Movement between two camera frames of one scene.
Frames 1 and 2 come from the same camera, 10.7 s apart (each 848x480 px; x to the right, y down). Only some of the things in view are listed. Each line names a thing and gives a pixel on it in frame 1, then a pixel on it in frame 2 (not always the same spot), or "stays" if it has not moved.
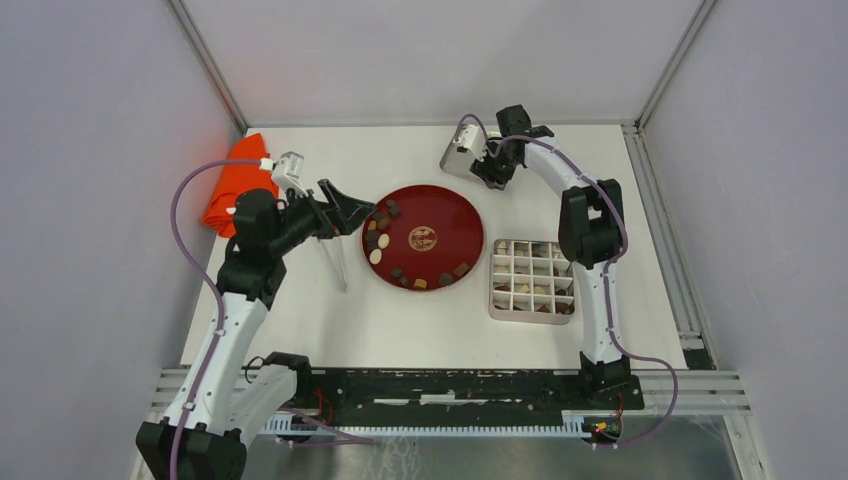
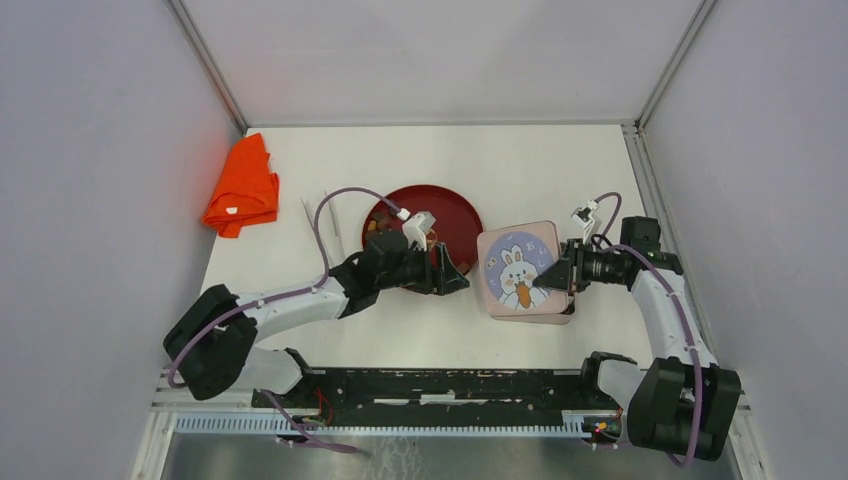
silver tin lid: (456, 161) → (510, 259)
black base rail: (404, 392) stays
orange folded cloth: (233, 180) stays
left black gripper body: (316, 221) → (426, 277)
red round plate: (423, 238) stays
